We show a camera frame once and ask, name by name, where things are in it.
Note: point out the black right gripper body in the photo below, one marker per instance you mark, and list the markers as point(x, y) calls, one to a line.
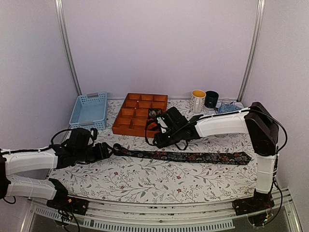
point(174, 138)

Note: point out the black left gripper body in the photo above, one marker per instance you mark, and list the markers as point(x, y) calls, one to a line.
point(83, 155)

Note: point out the dark floral necktie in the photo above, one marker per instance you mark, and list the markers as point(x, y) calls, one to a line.
point(238, 158)

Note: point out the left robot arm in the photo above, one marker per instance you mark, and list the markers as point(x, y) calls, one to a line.
point(13, 162)

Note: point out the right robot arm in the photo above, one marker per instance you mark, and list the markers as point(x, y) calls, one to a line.
point(254, 121)

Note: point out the rolled orange striped tie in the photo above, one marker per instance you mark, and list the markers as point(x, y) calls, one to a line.
point(152, 126)

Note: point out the rolled olive patterned tie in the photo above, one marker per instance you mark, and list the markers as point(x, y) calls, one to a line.
point(153, 113)

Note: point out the floral patterned tablecloth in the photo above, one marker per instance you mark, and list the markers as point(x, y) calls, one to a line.
point(137, 180)

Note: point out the white checked dish towel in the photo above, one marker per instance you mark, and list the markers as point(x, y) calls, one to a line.
point(211, 111)

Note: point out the light blue plastic basket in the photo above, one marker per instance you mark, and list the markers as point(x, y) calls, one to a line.
point(90, 111)

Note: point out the white mug yellow inside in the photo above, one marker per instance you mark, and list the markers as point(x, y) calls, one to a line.
point(198, 99)

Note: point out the orange wooden divider tray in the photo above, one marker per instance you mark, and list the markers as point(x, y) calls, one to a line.
point(133, 114)

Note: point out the dark green mug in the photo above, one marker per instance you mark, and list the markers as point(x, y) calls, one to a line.
point(211, 99)

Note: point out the blue glass tray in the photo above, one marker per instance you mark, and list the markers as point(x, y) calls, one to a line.
point(227, 107)

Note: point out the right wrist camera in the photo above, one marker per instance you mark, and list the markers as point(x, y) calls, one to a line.
point(162, 124)

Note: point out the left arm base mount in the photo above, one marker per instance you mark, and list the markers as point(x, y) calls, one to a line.
point(62, 201)

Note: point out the aluminium front rail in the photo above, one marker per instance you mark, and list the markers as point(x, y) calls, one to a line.
point(107, 216)

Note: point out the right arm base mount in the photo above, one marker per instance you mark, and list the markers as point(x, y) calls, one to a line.
point(257, 202)

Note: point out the left aluminium frame post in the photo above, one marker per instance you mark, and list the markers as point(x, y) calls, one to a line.
point(66, 44)

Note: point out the aluminium frame post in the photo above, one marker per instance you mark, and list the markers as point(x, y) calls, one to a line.
point(254, 43)
point(66, 44)

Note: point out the right aluminium frame post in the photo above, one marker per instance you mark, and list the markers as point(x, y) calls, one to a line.
point(254, 43)

